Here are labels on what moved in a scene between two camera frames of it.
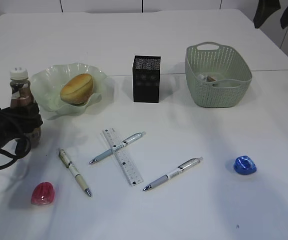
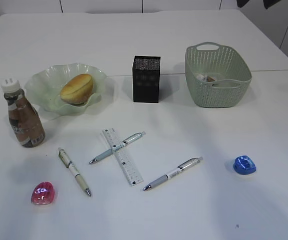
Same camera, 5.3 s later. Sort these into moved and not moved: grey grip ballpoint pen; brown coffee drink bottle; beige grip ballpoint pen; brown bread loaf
Moved: brown coffee drink bottle
Not moved: grey grip ballpoint pen; beige grip ballpoint pen; brown bread loaf
